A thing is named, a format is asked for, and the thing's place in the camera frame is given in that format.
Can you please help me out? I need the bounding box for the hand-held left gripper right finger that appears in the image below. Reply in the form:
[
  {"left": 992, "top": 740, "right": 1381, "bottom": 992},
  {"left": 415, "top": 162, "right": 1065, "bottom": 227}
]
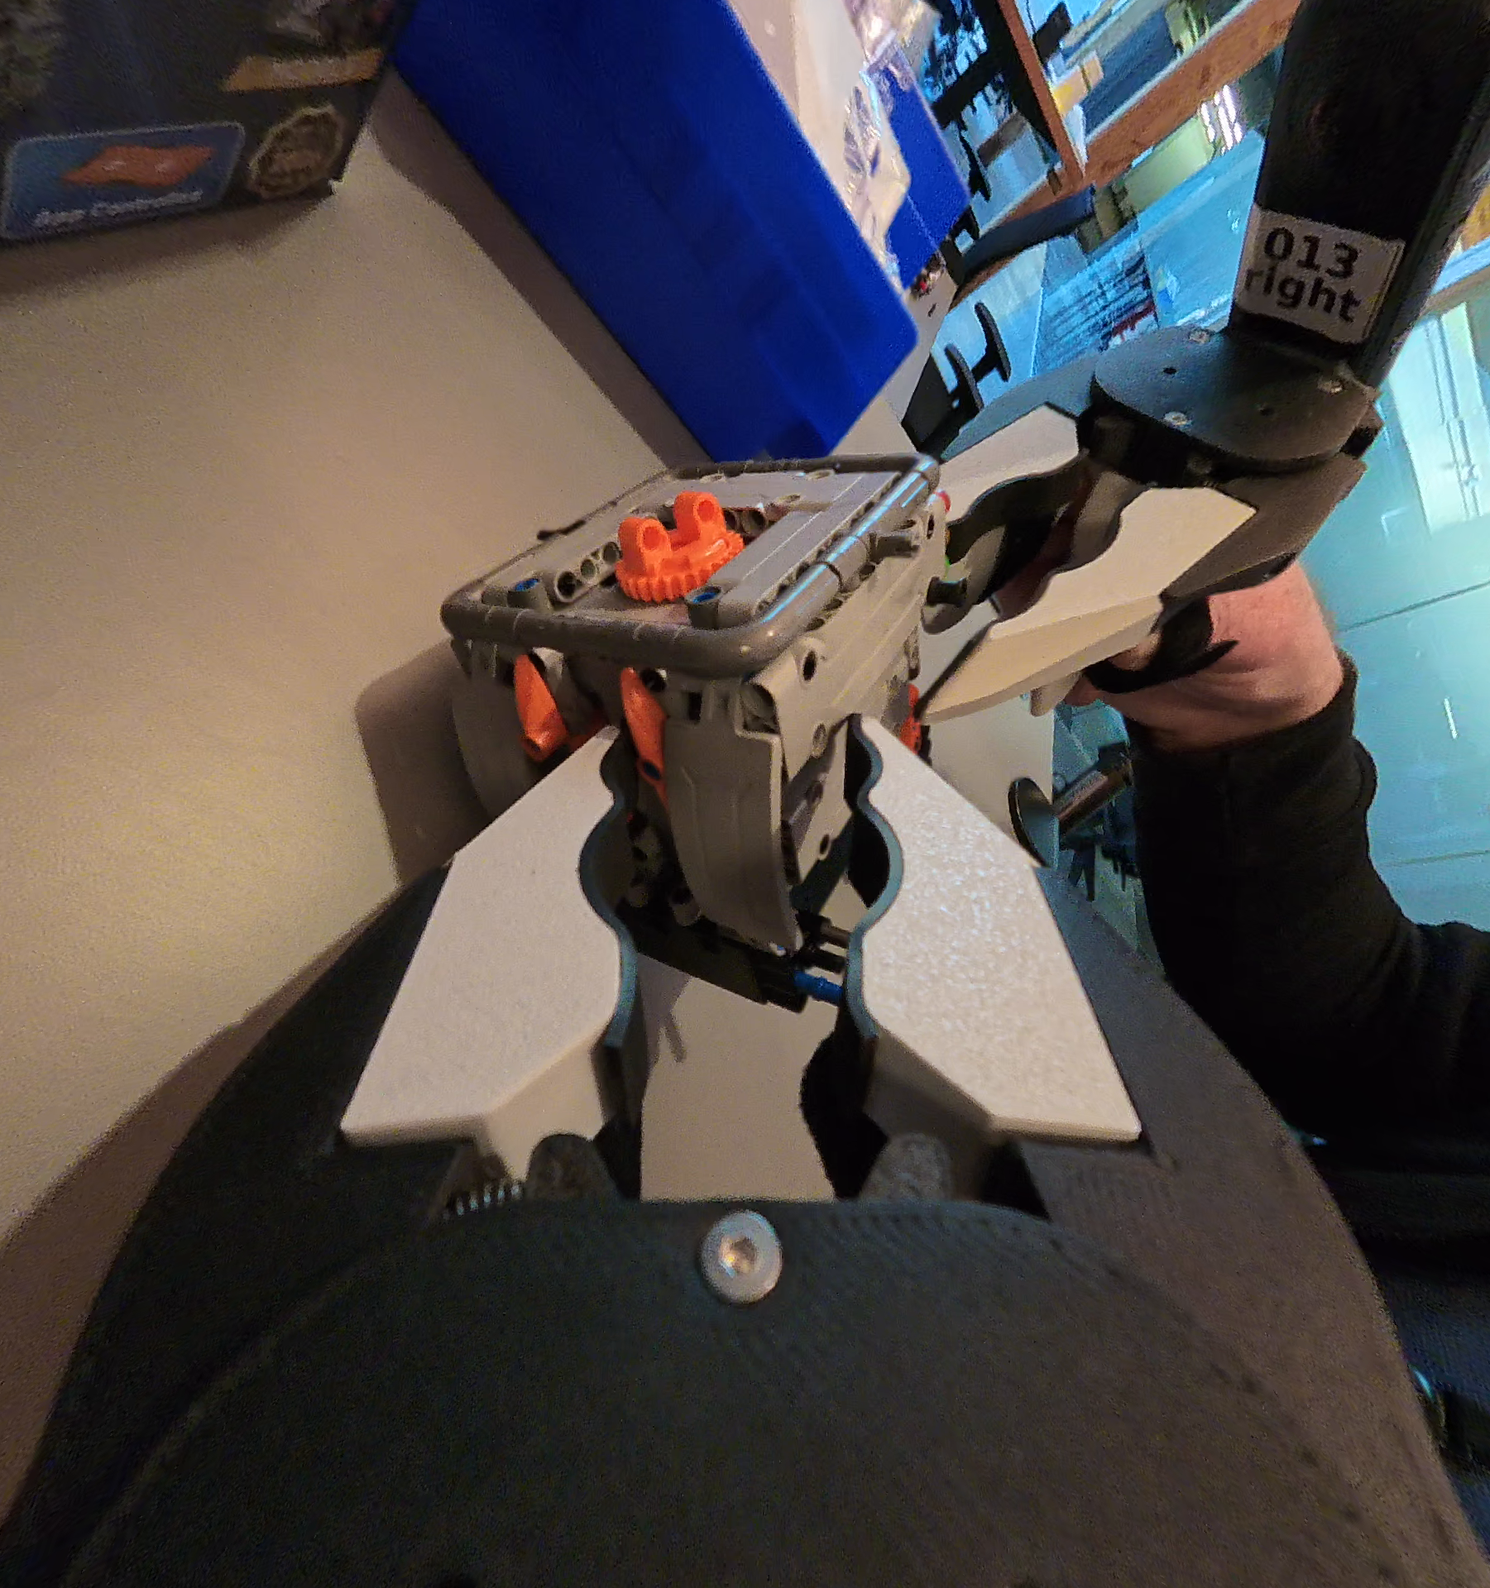
[{"left": 834, "top": 717, "right": 1144, "bottom": 1186}]

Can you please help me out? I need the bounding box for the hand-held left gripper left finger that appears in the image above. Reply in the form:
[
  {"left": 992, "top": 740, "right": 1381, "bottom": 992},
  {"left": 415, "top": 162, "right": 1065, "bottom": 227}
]
[{"left": 339, "top": 729, "right": 642, "bottom": 1183}]

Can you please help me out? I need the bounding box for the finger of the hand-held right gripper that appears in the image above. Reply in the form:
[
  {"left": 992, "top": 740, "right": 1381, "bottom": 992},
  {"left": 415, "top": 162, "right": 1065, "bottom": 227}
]
[
  {"left": 941, "top": 404, "right": 1113, "bottom": 612},
  {"left": 917, "top": 487, "right": 1262, "bottom": 729}
]

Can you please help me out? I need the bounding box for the small black angled beam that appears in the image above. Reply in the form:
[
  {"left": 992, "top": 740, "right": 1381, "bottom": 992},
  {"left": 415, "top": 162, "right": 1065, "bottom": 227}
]
[{"left": 745, "top": 922, "right": 855, "bottom": 1014}]

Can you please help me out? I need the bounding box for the grey building block model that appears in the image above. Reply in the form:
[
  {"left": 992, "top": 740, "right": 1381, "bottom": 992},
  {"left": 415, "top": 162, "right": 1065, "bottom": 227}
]
[{"left": 441, "top": 453, "right": 960, "bottom": 1014}]

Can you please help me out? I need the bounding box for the person's right forearm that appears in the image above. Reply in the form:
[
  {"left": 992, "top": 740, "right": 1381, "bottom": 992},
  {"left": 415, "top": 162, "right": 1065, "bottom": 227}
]
[{"left": 1123, "top": 671, "right": 1490, "bottom": 1121}]

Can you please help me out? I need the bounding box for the person's right hand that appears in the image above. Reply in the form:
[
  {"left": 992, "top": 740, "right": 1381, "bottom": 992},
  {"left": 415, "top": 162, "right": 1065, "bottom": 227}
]
[{"left": 1073, "top": 564, "right": 1352, "bottom": 755}]

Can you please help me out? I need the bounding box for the black office chair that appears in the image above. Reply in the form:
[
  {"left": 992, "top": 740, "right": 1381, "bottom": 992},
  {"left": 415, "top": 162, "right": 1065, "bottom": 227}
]
[{"left": 900, "top": 186, "right": 1102, "bottom": 451}]

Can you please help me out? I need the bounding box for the blue bin with plastic bags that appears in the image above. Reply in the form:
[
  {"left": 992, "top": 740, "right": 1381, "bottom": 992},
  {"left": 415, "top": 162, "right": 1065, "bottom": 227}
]
[{"left": 391, "top": 0, "right": 979, "bottom": 465}]

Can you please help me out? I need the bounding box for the toy kit cardboard box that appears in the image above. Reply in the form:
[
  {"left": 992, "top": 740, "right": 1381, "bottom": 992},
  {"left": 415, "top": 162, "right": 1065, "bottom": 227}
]
[{"left": 0, "top": 0, "right": 420, "bottom": 258}]

